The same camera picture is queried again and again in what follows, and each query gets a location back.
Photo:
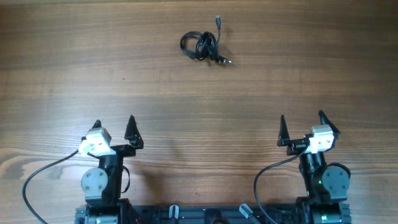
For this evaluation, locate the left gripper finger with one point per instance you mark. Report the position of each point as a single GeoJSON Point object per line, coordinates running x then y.
{"type": "Point", "coordinates": [133, 135]}
{"type": "Point", "coordinates": [97, 124]}

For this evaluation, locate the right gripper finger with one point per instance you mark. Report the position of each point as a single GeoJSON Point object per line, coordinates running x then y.
{"type": "Point", "coordinates": [283, 138]}
{"type": "Point", "coordinates": [325, 121]}

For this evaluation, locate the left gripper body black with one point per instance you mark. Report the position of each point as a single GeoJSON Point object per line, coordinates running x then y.
{"type": "Point", "coordinates": [124, 151]}

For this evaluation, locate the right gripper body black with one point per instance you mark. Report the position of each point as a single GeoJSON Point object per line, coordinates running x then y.
{"type": "Point", "coordinates": [296, 146]}

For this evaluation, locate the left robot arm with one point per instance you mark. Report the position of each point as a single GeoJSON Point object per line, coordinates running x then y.
{"type": "Point", "coordinates": [102, 185]}

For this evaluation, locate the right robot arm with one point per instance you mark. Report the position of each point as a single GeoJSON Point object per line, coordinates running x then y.
{"type": "Point", "coordinates": [326, 184]}

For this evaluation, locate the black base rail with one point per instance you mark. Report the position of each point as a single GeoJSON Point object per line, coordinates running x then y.
{"type": "Point", "coordinates": [214, 214]}

